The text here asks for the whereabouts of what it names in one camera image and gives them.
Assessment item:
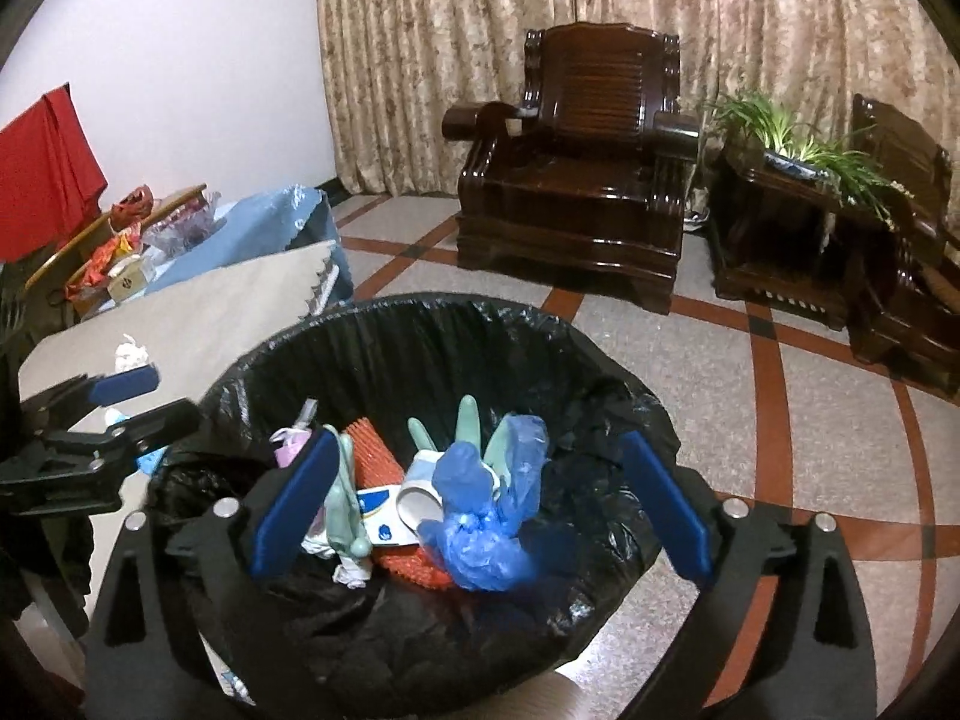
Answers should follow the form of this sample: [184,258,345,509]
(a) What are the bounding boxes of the green glove white cuff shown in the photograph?
[301,424,373,590]

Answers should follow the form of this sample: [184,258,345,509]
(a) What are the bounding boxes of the green potted plant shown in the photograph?
[711,89,911,229]

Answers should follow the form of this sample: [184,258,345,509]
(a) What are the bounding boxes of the dark wooden armchair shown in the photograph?
[850,94,958,398]
[441,21,700,314]

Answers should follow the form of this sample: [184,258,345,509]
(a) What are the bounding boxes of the dark wooden side table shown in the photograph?
[708,140,890,330]

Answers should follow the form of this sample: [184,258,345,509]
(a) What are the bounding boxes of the blue plastic bag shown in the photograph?
[416,395,550,592]

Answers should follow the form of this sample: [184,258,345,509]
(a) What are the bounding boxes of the red cloth cover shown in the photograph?
[0,85,107,263]

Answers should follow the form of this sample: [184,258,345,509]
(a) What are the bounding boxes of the glass fruit bowl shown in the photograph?
[143,193,217,259]

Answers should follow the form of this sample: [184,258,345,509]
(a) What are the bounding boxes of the grey table cloth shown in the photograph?
[20,242,338,433]

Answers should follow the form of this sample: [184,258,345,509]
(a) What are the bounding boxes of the blue side table cloth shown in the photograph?
[146,184,355,301]

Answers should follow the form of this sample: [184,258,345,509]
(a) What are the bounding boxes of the white plastic bag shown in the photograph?
[114,333,149,374]

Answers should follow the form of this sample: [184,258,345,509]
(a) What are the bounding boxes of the green rubber glove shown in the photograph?
[407,394,511,486]

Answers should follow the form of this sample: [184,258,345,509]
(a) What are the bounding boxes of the red plastic bag on cabinet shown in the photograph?
[109,185,155,232]

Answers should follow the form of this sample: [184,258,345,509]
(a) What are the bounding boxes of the beige patterned curtain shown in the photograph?
[316,0,958,193]

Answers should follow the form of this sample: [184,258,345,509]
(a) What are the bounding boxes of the black lined trash bin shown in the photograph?
[148,293,680,718]

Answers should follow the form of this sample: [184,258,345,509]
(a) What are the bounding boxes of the wooden tv cabinet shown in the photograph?
[2,184,206,361]

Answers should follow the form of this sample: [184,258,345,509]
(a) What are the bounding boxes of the white blue plastic package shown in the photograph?
[356,450,444,546]

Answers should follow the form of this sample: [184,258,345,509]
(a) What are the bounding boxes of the beige tissue box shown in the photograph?
[107,255,153,304]

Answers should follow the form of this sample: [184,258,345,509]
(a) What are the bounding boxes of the red snack packages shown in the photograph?
[65,223,143,301]

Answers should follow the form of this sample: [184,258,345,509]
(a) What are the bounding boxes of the orange mesh cloth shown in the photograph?
[347,418,454,590]

